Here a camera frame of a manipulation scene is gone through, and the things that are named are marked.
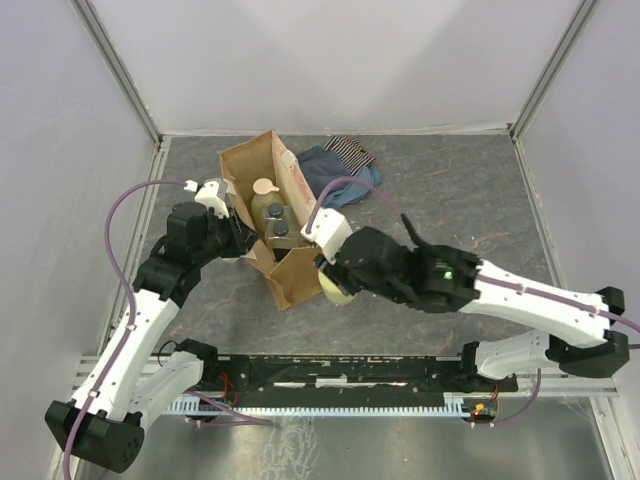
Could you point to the dark blue folded cloth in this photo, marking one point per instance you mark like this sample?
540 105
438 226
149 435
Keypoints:
320 167

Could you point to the light blue folded cloth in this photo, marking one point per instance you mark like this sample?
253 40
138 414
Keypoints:
347 193

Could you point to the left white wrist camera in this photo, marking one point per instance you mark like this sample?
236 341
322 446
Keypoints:
213 194

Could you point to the clear bottle black label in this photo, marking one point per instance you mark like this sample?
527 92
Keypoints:
282 235

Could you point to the striped folded cloth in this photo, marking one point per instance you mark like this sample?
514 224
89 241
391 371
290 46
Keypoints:
351 153

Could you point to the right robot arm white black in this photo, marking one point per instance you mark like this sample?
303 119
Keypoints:
572 331

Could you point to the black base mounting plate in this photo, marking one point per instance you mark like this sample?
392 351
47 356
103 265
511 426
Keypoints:
312 381

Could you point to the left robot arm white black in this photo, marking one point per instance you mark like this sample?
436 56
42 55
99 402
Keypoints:
105 421

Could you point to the green bottle with pump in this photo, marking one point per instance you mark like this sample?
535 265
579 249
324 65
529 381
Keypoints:
265 193

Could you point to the yellow bottle white cap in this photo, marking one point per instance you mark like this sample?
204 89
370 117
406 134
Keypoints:
335 293

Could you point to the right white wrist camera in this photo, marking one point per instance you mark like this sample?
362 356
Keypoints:
328 231

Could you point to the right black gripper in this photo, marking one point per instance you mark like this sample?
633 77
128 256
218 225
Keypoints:
336 273

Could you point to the brown canvas bag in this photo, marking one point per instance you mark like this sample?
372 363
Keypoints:
290 274

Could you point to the clear bottle yellow label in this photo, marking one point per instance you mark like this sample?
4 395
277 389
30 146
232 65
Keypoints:
276 211

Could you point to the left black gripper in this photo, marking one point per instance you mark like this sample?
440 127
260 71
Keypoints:
243 236

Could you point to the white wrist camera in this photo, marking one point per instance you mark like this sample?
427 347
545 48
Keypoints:
213 194
328 231

